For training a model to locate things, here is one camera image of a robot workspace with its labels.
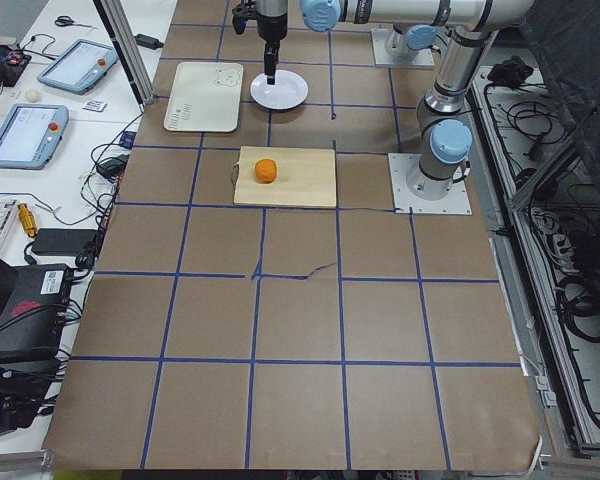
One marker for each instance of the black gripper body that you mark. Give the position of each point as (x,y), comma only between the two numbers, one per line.
(272,31)

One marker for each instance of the black electronics box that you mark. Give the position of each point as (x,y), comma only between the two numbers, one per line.
(32,301)

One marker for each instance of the orange fruit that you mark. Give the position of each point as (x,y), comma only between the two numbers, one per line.
(266,170)

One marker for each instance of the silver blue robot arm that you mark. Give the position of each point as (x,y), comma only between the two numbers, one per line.
(446,141)

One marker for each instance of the small blue white card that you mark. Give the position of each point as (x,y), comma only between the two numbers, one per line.
(95,106)

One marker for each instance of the near blue teach pendant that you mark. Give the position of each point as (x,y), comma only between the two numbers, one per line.
(30,135)

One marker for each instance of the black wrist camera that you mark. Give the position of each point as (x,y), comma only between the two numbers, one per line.
(242,13)

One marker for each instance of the wooden cutting board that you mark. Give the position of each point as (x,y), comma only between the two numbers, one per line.
(305,178)

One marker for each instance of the white round plate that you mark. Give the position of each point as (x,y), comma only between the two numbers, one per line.
(289,90)

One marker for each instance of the blue teach pendant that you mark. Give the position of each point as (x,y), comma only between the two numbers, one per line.
(30,135)
(80,67)

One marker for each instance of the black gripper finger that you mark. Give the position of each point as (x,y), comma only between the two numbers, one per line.
(271,55)

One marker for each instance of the black flat power brick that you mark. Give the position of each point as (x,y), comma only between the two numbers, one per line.
(61,242)

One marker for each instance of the black power adapter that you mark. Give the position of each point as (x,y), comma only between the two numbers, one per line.
(148,42)

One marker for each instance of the brown paper table cover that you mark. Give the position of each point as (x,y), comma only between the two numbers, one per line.
(218,335)

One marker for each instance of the far blue teach pendant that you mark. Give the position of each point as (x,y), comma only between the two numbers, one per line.
(80,67)

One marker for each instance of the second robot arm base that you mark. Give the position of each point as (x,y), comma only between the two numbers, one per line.
(407,40)

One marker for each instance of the aluminium frame post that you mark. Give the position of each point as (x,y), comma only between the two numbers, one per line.
(117,27)

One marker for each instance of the cream rectangular tray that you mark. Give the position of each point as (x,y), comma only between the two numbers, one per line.
(205,97)

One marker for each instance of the small white ball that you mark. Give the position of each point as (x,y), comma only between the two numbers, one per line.
(33,96)

